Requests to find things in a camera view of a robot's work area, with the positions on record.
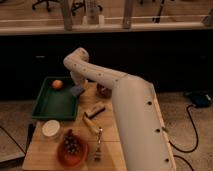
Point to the dark red bowl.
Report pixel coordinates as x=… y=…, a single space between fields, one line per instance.
x=103 y=91

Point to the orange fruit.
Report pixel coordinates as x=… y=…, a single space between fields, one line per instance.
x=57 y=84

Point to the purple grapes bunch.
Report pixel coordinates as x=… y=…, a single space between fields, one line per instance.
x=71 y=143

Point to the white box on counter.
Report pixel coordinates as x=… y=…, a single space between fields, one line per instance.
x=92 y=12

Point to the black office chair base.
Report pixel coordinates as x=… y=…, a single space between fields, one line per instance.
x=47 y=2

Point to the green plastic tray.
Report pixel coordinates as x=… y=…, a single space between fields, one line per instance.
x=56 y=104

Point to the blue sponge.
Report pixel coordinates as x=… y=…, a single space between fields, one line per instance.
x=76 y=90

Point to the black eraser brush block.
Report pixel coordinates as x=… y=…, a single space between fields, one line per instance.
x=95 y=109

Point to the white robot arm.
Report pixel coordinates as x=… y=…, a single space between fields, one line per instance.
x=139 y=121

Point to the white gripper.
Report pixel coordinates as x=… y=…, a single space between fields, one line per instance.
x=78 y=79

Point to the dark blue bag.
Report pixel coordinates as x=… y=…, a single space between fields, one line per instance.
x=199 y=99

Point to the white round container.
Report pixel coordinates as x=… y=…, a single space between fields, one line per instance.
x=51 y=129

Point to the yellow banana toy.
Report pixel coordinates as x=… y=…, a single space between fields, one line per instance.
x=91 y=125

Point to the metal fork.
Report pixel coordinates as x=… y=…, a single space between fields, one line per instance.
x=97 y=156

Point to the orange plate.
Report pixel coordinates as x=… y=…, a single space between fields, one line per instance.
x=72 y=161

